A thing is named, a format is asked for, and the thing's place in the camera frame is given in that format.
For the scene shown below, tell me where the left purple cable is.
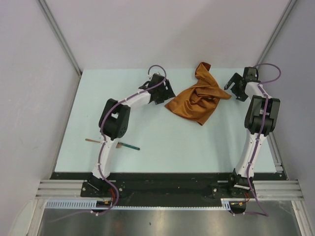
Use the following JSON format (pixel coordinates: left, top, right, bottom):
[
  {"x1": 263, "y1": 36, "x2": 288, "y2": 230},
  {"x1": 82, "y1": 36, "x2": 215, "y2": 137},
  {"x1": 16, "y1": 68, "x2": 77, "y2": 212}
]
[{"x1": 46, "y1": 64, "x2": 167, "y2": 223}]

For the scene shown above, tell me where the aluminium front rail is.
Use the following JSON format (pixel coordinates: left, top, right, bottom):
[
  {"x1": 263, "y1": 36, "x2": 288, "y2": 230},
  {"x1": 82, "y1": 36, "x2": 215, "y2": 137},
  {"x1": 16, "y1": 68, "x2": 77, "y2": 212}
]
[{"x1": 36, "y1": 180, "x2": 304, "y2": 201}]

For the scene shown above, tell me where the left aluminium corner post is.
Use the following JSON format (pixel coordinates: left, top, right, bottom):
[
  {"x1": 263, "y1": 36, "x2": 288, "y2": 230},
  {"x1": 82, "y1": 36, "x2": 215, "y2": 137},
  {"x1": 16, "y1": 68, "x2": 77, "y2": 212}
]
[{"x1": 36, "y1": 0, "x2": 83, "y2": 76}]

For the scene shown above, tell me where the white slotted cable duct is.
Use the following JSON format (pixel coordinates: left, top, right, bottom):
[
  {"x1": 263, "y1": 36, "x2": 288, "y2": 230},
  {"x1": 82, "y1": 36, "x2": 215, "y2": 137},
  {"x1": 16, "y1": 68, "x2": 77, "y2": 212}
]
[{"x1": 45, "y1": 199, "x2": 231, "y2": 210}]

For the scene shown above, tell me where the right aluminium corner post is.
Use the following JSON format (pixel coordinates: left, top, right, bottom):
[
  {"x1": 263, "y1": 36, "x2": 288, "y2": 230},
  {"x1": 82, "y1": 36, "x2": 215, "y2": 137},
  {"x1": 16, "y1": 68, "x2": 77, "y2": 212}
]
[{"x1": 256, "y1": 0, "x2": 299, "y2": 64}]

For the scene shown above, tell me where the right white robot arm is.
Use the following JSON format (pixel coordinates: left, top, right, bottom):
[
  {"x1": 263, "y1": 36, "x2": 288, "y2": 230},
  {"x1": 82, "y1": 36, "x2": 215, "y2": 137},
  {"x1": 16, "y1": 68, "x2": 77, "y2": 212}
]
[{"x1": 224, "y1": 67, "x2": 281, "y2": 197}]

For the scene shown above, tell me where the purple cable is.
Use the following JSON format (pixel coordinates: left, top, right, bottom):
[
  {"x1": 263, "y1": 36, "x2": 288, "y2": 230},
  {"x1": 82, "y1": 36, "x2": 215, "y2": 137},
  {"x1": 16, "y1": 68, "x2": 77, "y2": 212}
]
[
  {"x1": 231, "y1": 63, "x2": 283, "y2": 217},
  {"x1": 46, "y1": 64, "x2": 167, "y2": 223}
]

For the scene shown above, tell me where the orange cloth napkin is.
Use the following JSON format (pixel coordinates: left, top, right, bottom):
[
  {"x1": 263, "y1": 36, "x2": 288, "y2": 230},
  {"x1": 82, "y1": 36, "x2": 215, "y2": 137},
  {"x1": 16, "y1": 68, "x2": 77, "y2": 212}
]
[{"x1": 165, "y1": 62, "x2": 231, "y2": 125}]

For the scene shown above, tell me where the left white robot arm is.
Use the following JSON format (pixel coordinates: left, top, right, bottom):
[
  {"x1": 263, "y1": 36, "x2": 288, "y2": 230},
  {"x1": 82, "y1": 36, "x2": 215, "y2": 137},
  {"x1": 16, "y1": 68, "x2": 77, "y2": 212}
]
[{"x1": 88, "y1": 73, "x2": 175, "y2": 197}]

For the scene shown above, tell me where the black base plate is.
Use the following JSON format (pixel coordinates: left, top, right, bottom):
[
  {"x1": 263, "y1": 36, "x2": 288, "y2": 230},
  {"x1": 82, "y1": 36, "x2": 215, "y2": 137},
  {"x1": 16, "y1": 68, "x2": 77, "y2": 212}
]
[{"x1": 50, "y1": 172, "x2": 285, "y2": 215}]

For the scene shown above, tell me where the aluminium corner post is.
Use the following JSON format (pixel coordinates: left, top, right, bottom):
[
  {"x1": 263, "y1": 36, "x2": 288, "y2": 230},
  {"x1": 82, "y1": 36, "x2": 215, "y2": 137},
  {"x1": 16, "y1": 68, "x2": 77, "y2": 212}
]
[
  {"x1": 256, "y1": 0, "x2": 299, "y2": 64},
  {"x1": 36, "y1": 0, "x2": 83, "y2": 76}
]

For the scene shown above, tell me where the right aluminium side rail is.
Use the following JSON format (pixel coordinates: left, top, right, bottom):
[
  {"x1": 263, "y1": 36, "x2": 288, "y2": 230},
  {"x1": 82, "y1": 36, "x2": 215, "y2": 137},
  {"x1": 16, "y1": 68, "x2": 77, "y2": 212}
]
[{"x1": 267, "y1": 133, "x2": 284, "y2": 173}]

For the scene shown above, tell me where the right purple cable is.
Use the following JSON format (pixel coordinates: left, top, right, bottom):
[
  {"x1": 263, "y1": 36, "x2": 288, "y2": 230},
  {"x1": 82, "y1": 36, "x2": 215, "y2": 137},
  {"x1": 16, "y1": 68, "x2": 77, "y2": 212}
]
[{"x1": 231, "y1": 63, "x2": 283, "y2": 217}]

